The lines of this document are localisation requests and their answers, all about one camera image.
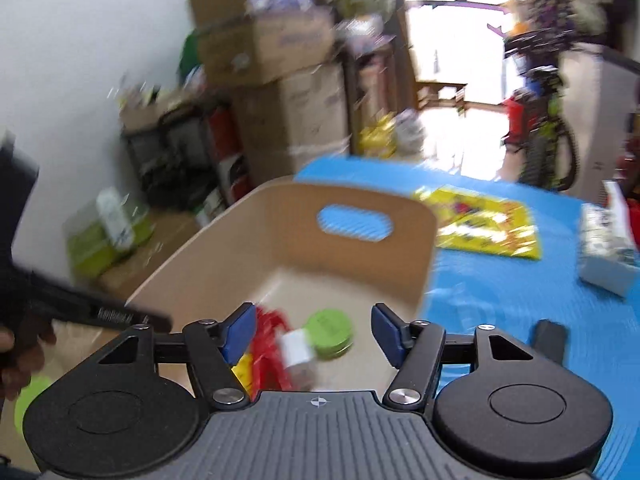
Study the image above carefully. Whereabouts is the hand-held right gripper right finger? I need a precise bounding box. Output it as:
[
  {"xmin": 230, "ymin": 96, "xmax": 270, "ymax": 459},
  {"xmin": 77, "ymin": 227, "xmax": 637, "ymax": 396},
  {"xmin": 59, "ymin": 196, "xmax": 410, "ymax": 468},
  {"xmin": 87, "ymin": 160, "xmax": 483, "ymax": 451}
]
[{"xmin": 371, "ymin": 302, "xmax": 538, "ymax": 409}]

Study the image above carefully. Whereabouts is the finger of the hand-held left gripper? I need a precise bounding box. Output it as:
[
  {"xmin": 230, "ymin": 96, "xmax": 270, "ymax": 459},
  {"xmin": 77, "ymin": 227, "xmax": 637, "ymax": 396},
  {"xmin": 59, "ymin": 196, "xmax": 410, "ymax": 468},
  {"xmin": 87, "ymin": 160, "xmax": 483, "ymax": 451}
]
[{"xmin": 29, "ymin": 271, "xmax": 173, "ymax": 333}]

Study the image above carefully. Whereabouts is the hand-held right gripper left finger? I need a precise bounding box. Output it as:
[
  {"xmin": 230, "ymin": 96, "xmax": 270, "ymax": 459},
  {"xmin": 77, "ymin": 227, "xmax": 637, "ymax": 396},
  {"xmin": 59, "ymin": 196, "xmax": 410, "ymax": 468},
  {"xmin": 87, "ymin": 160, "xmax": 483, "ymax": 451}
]
[{"xmin": 95, "ymin": 302, "xmax": 258, "ymax": 408}]

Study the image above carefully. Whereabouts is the red action figure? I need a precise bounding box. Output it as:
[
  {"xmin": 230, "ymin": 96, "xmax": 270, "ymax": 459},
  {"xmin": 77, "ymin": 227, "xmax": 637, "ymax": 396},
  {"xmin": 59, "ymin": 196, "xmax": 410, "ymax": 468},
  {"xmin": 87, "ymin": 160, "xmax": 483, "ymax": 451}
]
[{"xmin": 250, "ymin": 307, "xmax": 293, "ymax": 401}]

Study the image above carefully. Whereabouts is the green round ointment tin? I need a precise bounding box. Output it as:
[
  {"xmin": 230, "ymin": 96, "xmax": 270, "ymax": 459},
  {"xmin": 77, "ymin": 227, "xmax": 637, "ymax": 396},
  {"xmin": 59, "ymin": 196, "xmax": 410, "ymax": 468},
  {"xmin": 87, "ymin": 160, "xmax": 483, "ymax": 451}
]
[{"xmin": 305, "ymin": 310, "xmax": 355, "ymax": 361}]

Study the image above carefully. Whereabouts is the white charger plug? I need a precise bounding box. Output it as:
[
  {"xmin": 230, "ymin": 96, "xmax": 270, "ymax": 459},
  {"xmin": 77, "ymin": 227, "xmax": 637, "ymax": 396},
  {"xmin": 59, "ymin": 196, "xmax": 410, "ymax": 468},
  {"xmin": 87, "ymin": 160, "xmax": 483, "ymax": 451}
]
[{"xmin": 279, "ymin": 327, "xmax": 319, "ymax": 391}]

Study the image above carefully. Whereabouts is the beige plastic basket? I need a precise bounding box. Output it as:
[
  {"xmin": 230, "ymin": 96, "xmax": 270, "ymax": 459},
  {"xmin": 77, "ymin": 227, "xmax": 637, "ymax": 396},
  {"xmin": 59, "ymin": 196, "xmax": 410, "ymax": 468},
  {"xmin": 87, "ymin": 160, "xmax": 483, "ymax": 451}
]
[{"xmin": 125, "ymin": 182, "xmax": 438, "ymax": 401}]

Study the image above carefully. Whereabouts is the person's left hand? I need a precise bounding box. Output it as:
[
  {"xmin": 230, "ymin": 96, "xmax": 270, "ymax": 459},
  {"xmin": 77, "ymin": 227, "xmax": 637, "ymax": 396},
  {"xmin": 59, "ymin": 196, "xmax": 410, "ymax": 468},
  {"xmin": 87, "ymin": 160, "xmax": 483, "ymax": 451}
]
[{"xmin": 0, "ymin": 312, "xmax": 57, "ymax": 401}]

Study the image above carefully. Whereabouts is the green storage box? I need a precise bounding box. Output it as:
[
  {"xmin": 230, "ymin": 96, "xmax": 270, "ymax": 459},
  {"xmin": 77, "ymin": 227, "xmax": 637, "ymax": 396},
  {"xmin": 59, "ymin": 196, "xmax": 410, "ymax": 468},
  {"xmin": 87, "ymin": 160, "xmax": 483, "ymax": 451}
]
[{"xmin": 66, "ymin": 187, "xmax": 152, "ymax": 277}]

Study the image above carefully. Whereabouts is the blue baking mat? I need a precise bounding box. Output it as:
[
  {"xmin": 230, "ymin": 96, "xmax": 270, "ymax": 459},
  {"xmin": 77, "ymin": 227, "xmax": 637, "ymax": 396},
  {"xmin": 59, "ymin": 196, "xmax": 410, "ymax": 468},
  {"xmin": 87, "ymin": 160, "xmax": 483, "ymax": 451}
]
[{"xmin": 292, "ymin": 155, "xmax": 640, "ymax": 480}]

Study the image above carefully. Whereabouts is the lime green round object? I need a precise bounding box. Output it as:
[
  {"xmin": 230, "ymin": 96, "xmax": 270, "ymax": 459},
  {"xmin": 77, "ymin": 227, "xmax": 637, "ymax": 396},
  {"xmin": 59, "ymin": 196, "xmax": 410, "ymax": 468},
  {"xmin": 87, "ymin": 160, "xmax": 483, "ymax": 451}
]
[{"xmin": 14, "ymin": 375, "xmax": 56, "ymax": 437}]

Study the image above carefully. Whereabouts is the yellow snack packet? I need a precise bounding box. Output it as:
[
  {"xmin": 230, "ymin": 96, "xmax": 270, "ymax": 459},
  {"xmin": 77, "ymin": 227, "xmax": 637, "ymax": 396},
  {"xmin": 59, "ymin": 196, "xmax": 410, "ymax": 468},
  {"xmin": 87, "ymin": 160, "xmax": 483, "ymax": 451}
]
[{"xmin": 412, "ymin": 185, "xmax": 543, "ymax": 261}]

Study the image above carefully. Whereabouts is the grey rectangular box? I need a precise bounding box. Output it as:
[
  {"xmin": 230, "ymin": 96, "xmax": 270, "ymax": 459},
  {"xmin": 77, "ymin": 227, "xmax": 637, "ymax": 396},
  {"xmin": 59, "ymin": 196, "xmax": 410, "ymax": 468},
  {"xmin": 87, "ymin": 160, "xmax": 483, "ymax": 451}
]
[{"xmin": 532, "ymin": 320, "xmax": 571, "ymax": 367}]

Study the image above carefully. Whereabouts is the black metal cart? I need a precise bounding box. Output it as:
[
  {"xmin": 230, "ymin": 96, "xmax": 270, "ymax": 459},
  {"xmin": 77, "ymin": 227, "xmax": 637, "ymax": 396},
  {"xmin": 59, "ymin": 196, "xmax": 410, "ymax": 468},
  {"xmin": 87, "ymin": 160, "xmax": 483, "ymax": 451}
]
[{"xmin": 121, "ymin": 102, "xmax": 251, "ymax": 211}]

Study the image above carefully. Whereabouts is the plastic bag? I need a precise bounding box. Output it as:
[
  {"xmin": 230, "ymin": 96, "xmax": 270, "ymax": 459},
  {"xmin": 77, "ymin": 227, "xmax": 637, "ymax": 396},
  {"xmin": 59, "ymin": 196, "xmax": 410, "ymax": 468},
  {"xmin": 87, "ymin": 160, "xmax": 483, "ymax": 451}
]
[{"xmin": 359, "ymin": 109, "xmax": 426, "ymax": 157}]

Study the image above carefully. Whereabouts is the white tissue box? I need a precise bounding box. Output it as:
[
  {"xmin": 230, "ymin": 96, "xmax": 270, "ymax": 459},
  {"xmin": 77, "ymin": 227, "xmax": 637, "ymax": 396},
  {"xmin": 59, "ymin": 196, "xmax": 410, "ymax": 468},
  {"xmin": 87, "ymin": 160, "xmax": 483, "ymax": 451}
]
[{"xmin": 577, "ymin": 180, "xmax": 639, "ymax": 297}]

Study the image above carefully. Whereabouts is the wooden chair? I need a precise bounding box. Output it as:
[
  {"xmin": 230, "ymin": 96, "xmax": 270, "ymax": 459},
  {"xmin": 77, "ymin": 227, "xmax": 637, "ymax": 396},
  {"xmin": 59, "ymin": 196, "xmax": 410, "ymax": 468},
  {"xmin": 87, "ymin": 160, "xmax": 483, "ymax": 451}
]
[{"xmin": 415, "ymin": 80, "xmax": 469, "ymax": 117}]

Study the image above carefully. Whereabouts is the red bucket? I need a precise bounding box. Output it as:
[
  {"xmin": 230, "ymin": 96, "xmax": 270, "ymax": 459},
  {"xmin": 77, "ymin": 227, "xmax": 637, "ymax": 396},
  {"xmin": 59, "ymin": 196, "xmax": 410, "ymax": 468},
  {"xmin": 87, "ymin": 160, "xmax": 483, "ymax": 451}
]
[{"xmin": 502, "ymin": 96, "xmax": 527, "ymax": 137}]

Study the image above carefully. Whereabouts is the green bicycle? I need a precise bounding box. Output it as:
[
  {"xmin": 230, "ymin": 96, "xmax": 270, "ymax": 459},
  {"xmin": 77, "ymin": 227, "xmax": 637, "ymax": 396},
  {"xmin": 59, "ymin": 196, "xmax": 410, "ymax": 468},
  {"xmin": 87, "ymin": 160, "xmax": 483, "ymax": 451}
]
[{"xmin": 500, "ymin": 30, "xmax": 582, "ymax": 192}]

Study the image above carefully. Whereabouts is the grey chest freezer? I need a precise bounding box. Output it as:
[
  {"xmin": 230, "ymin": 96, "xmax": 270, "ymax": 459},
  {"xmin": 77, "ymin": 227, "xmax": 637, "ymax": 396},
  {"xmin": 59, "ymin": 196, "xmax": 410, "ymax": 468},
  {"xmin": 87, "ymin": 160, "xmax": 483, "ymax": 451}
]
[{"xmin": 560, "ymin": 45, "xmax": 640, "ymax": 206}]

